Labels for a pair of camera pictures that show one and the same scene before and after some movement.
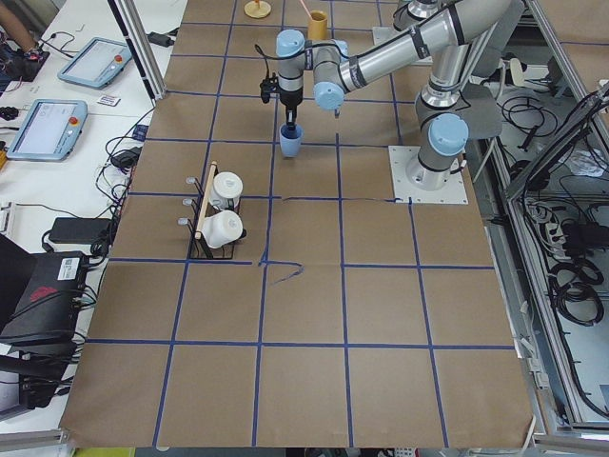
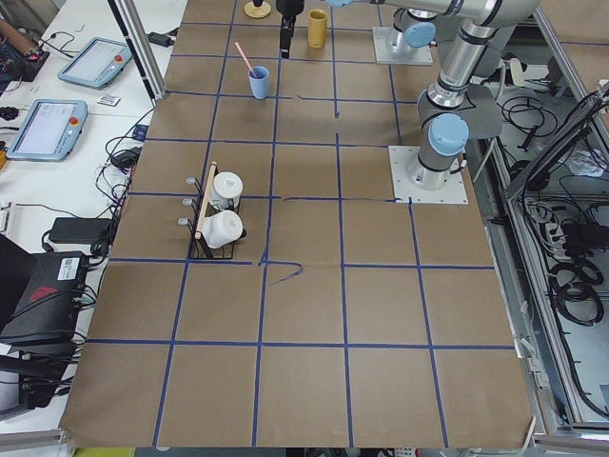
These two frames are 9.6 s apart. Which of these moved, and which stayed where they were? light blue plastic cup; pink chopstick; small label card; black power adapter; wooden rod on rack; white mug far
Moved: pink chopstick; light blue plastic cup
Stayed: small label card; wooden rod on rack; white mug far; black power adapter
